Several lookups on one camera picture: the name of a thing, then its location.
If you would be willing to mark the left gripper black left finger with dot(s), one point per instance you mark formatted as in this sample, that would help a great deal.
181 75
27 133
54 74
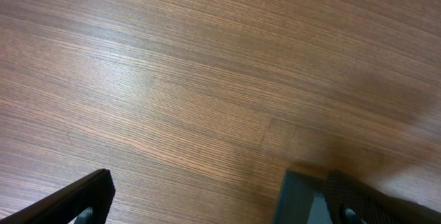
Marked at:
87 200

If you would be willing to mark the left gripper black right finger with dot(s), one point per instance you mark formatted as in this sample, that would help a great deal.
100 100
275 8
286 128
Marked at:
351 201

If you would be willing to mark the dark green box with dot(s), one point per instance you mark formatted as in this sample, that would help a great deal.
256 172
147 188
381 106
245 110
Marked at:
301 201

